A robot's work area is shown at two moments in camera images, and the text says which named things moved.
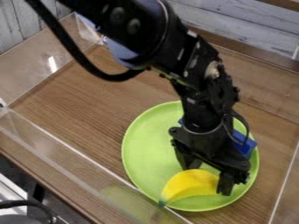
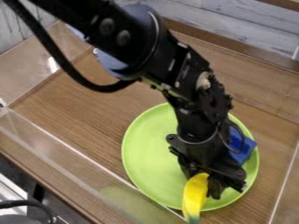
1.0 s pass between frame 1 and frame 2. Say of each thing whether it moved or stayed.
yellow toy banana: moved
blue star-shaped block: stayed
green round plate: stayed
